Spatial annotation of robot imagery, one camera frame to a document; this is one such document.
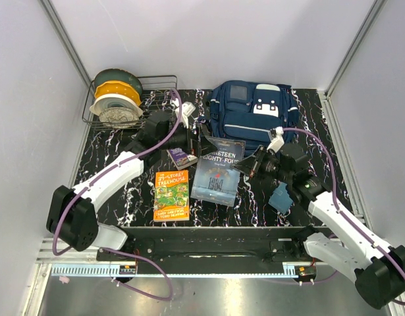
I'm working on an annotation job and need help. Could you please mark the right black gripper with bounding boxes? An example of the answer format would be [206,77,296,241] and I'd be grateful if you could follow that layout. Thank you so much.
[232,145,292,184]

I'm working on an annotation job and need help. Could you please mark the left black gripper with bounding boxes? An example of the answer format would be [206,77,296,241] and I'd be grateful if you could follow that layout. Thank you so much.
[159,118,218,158]

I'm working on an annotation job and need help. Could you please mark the dark blue 1984 book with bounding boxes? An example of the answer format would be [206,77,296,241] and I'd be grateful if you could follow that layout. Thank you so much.
[191,136,246,207]

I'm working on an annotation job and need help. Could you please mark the navy blue student backpack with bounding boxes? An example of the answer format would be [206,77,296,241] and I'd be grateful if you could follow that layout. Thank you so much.
[199,80,300,157]

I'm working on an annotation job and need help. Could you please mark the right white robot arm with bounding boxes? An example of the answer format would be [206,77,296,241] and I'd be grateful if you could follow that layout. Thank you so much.
[232,144,405,309]

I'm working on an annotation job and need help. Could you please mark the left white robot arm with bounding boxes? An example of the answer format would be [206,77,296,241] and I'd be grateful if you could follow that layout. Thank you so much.
[46,111,217,261]

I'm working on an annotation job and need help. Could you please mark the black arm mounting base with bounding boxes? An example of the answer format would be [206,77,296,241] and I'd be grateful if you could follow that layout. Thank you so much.
[122,227,312,277]

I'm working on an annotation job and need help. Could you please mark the purple paperback book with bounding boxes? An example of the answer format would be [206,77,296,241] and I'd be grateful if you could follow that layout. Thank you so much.
[167,148,198,171]

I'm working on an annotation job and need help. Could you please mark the small blue wallet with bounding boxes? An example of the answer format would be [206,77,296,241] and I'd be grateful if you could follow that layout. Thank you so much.
[268,182,294,215]

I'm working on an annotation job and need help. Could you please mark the orange Treehouse book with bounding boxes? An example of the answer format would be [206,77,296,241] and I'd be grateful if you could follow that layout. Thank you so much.
[153,170,190,222]

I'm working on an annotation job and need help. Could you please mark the grey patterned plate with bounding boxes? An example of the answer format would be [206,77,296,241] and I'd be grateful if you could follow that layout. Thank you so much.
[99,107,139,129]

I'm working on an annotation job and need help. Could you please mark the white plate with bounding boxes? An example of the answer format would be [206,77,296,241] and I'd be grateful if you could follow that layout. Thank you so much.
[90,93,143,117]

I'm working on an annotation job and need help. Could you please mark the yellow plate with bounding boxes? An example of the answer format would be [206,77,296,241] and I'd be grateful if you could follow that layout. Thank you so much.
[94,80,142,106]

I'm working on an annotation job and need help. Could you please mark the dark green plate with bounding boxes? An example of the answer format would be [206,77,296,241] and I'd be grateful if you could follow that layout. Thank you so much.
[94,68,143,96]

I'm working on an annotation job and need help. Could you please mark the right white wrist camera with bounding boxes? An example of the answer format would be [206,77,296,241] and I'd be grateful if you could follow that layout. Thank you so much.
[267,126,284,153]

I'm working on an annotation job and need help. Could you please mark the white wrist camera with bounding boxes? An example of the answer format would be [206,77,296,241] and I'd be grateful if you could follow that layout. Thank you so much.
[173,100,196,129]
[267,126,284,153]

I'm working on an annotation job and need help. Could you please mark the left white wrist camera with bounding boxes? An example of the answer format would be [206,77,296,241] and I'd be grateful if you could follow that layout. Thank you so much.
[173,100,196,129]

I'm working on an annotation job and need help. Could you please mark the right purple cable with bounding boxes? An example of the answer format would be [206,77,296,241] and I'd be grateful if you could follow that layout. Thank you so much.
[277,127,405,307]

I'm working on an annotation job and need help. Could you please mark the black wire dish rack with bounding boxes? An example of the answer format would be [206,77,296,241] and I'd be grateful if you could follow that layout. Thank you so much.
[81,74,178,130]

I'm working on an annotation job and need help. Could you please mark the aluminium front rail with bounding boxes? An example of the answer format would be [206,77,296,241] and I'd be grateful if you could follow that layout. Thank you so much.
[36,237,396,264]

